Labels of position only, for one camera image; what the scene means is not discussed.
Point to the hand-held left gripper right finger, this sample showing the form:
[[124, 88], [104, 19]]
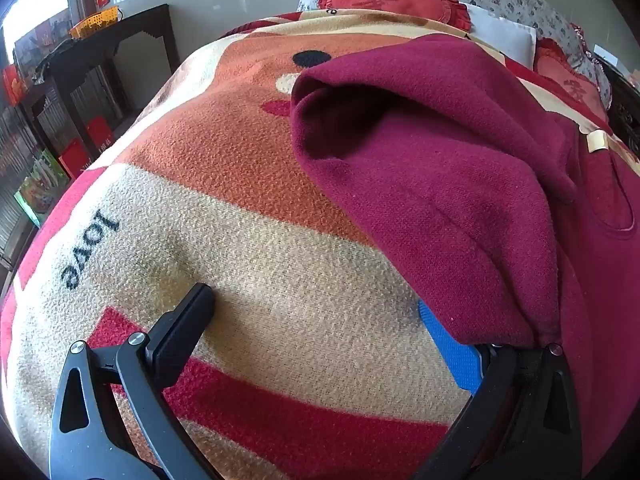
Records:
[[460, 360]]

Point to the red box by window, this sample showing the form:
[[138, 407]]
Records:
[[12, 85]]

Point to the maroon fleece sweatshirt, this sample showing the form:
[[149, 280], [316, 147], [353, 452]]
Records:
[[425, 160]]

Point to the yellow plastic basket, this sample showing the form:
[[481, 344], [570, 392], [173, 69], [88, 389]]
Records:
[[97, 22]]

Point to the white pillow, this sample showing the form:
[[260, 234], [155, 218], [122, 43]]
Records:
[[500, 30]]

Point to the colourful printed box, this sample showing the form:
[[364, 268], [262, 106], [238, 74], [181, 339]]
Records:
[[42, 187]]

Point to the printed fleece blanket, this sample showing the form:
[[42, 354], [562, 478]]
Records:
[[250, 260]]

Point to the dark wooden side table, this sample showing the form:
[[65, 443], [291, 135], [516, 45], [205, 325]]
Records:
[[135, 20]]

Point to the small red frilled cushion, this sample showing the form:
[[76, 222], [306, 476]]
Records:
[[565, 75]]

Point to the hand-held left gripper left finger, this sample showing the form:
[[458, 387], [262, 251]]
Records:
[[185, 330]]

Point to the red gift box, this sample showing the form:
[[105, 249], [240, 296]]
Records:
[[75, 160], [100, 132]]

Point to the dark carved headboard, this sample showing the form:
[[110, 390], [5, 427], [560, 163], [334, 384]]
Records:
[[625, 105]]

